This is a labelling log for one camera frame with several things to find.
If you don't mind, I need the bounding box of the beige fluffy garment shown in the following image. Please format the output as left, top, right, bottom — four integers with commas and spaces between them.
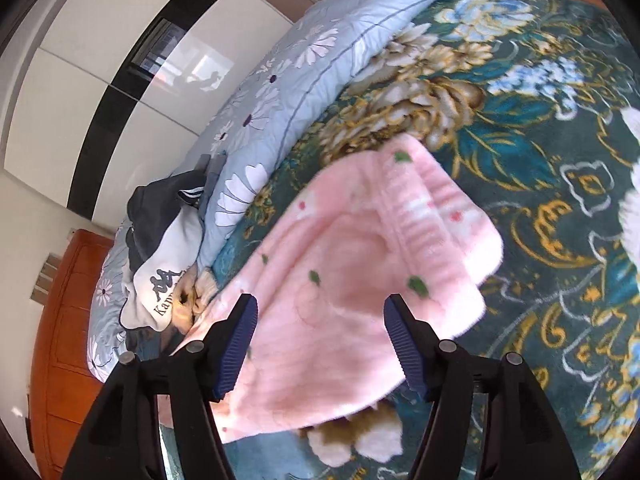
170, 267, 221, 333

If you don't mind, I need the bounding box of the pink printed fleece garment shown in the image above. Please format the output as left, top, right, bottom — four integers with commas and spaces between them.
170, 132, 505, 443

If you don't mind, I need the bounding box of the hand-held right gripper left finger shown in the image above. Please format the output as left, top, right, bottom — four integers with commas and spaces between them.
60, 292, 259, 480

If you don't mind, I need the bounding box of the white wardrobe with black stripe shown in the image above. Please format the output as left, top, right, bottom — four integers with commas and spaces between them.
0, 0, 301, 221

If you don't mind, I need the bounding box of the teal floral blanket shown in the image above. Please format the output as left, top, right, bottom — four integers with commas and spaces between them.
160, 0, 640, 480

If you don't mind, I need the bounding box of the beige wall panel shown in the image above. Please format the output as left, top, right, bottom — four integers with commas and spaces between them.
32, 255, 61, 303

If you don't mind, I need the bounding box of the light blue floral quilt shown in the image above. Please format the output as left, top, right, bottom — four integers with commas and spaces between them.
86, 0, 463, 386

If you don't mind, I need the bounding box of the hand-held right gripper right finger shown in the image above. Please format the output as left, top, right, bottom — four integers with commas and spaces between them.
382, 293, 583, 480

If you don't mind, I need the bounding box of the wooden bed headboard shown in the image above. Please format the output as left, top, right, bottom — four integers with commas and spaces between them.
30, 229, 131, 480

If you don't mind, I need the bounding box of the black and white sweatshirt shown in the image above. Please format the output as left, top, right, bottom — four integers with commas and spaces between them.
120, 170, 211, 333

